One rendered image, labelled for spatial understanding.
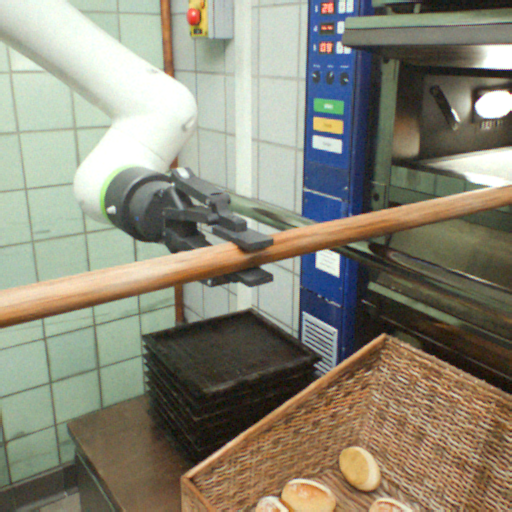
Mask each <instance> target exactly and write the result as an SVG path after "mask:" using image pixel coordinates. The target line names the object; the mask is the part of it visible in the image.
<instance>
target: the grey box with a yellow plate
mask: <svg viewBox="0 0 512 512"><path fill-rule="evenodd" d="M200 1H204V4H205V6H204V9H202V8H201V7H200V5H199V3H200ZM188 3H189V8H195V9H198V10H199V14H200V21H199V24H198V25H196V26H190V25H189V36H190V39H232V38H233V0H188Z"/></svg>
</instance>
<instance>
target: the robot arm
mask: <svg viewBox="0 0 512 512"><path fill-rule="evenodd" d="M0 41H1V42H3V43H4V44H6V46H9V47H10V48H12V49H14V50H15V51H17V52H19V53H21V54H22V55H24V57H25V58H27V59H30V60H31V61H33V62H34V63H36V64H37V65H39V66H40V68H42V69H44V70H45V71H47V72H48V73H50V74H51V75H54V76H55V77H56V78H57V79H58V80H59V81H61V82H62V83H63V84H66V85H67V86H68V87H70V88H71V89H72V91H74V92H76V93H77V94H79V95H80V96H81V97H83V98H84V99H85V100H86V101H89V103H90V104H91V105H92V106H96V107H97V108H98V109H100V110H101V111H103V112H104V114H105V115H106V116H108V117H109V119H110V121H112V127H110V129H109V130H108V131H107V133H106V134H105V135H104V137H103V138H102V140H101V142H100V143H99V144H98V146H96V147H95V148H94V149H93V151H92V152H91V154H90V155H89V156H88V157H87V158H86V160H85V161H83V162H82V163H81V164H80V166H79V168H78V170H77V172H76V175H75V179H74V195H75V199H76V201H77V203H78V205H79V208H80V209H81V211H82V212H84V213H85V214H86V215H87V216H88V217H90V218H91V219H93V221H96V222H98V223H100V224H104V225H111V226H115V227H116V228H118V229H121V230H122V231H124V232H125V233H127V235H129V236H130V237H132V238H134V239H136V240H138V241H141V242H149V243H151V242H154V243H157V244H161V245H165V246H166V247H167V249H168V251H169V252H170V253H171V254H177V253H182V252H185V251H186V252H187V251H193V250H197V249H203V247H208V246H213V245H212V244H211V243H210V242H209V241H207V240H206V236H205V235H204V233H203V232H201V231H199V230H198V229H197V223H201V224H207V227H208V226H212V234H213V235H215V236H218V237H221V238H223V239H225V240H227V241H229V242H232V243H234V244H236V245H238V246H241V247H243V249H246V250H248V251H253V250H257V249H263V247H267V246H273V245H274V238H271V237H269V236H267V235H264V234H262V232H260V231H256V230H254V229H251V228H249V227H248V222H247V221H246V220H245V218H242V217H240V216H237V215H235V214H234V213H233V212H232V211H229V209H228V204H229V203H231V196H229V194H227V193H225V192H223V190H222V189H220V188H218V187H215V186H213V185H211V184H210V183H208V182H206V181H204V180H201V179H199V178H198V176H196V175H195V173H194V172H193V171H192V170H191V168H190V167H185V168H176V169H169V171H168V175H169V176H168V175H166V174H165V172H166V171H167V169H168V168H169V166H170V165H171V162H172V161H173V160H174V158H176V157H177V156H178V154H179V153H180V152H181V149H182V148H183V147H184V146H185V144H186V143H187V142H188V141H190V139H191V138H192V137H193V134H194V132H195V130H196V128H197V124H198V108H197V104H196V101H195V99H194V96H193V95H192V93H191V92H189V90H188V89H187V88H186V87H185V86H183V84H182V83H180V82H179V81H176V80H175V79H173V78H171V77H170V76H168V75H166V74H164V72H162V71H160V70H159V69H157V68H156V67H154V66H153V65H150V64H148V63H147V62H145V60H144V59H142V58H141V57H138V56H137V55H135V54H134V53H132V52H131V51H130V49H129V48H126V47H125V46H123V45H122V44H121V43H119V42H118V41H116V40H114V38H113V37H111V36H110V35H109V34H107V33H106V32H105V31H102V30H101V29H100V27H98V26H97V25H96V24H95V23H93V22H91V21H90V20H89V19H87V18H86V16H85V15H84V14H82V13H81V12H79V11H78V10H76V9H75V8H74V7H73V5H72V4H70V3H68V2H67V1H66V0H0ZM190 196H191V197H192V198H194V199H196V200H197V201H199V202H201V203H203V204H205V206H207V207H208V208H205V206H197V204H194V203H193V201H192V199H191V197H190ZM213 225H218V226H213ZM197 282H199V283H201V284H204V285H206V286H208V287H215V286H220V285H224V284H228V283H231V282H232V283H239V282H240V283H242V284H243V285H246V286H248V287H254V286H259V285H263V284H266V283H270V282H274V274H273V273H270V272H268V271H266V270H264V269H262V268H261V267H254V268H249V269H245V270H240V271H236V272H232V273H227V274H223V275H219V276H214V278H209V279H205V280H200V281H197Z"/></svg>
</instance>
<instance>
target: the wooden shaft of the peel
mask: <svg viewBox="0 0 512 512"><path fill-rule="evenodd" d="M508 205H512V182H511V184H507V185H502V186H496V187H491V188H486V189H481V190H475V191H470V192H464V193H460V194H454V196H449V197H444V198H439V199H434V200H428V201H423V202H418V203H413V204H408V205H402V206H398V208H392V209H387V210H382V211H377V212H372V213H366V214H361V215H357V216H351V217H346V218H340V219H336V221H331V222H325V223H320V224H316V225H310V226H305V227H299V228H295V229H290V230H284V231H279V232H275V234H269V235H267V236H269V237H271V238H274V245H273V246H267V247H263V249H257V250H253V251H248V250H246V249H243V247H241V246H238V245H236V244H234V243H232V242H228V243H223V244H218V245H213V246H208V247H203V249H197V250H193V251H187V252H182V253H177V254H171V255H167V256H162V257H156V258H151V259H146V260H141V261H136V263H130V264H126V265H121V266H115V267H110V268H105V269H100V270H94V271H89V272H85V273H79V274H74V276H68V277H64V278H59V279H53V280H48V281H43V282H38V283H32V284H27V285H23V286H17V287H12V289H6V290H2V291H0V329H4V328H8V326H13V325H17V324H22V323H27V322H31V321H36V320H40V319H44V318H49V317H53V316H58V314H63V313H67V312H72V311H76V310H80V309H85V308H89V307H93V306H99V305H103V304H107V302H112V301H116V300H120V299H125V298H129V297H133V296H139V295H143V294H148V293H152V292H156V291H161V289H165V288H169V287H173V286H179V285H183V284H187V283H192V282H196V281H200V280H205V279H209V278H214V276H219V275H223V274H227V273H232V272H236V271H240V270H245V269H249V268H254V267H259V266H263V265H267V264H271V263H276V261H280V260H284V259H289V258H294V257H298V256H303V255H307V254H311V253H316V252H320V251H324V250H329V249H334V247H338V246H343V245H347V244H351V243H356V242H360V241H364V240H368V239H374V238H378V237H383V236H387V235H391V233H396V232H400V231H404V230H410V229H414V228H418V227H423V226H427V225H431V224H436V223H440V222H445V220H450V219H454V218H459V217H463V216H467V215H472V214H476V213H481V212H485V211H490V210H495V208H499V207H504V206H508Z"/></svg>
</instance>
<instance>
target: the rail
mask: <svg viewBox="0 0 512 512"><path fill-rule="evenodd" d="M482 25H512V7H509V8H489V9H483V10H468V11H448V12H427V13H407V14H387V16H366V17H347V18H346V19H345V23H344V29H345V30H369V29H406V27H443V26H482Z"/></svg>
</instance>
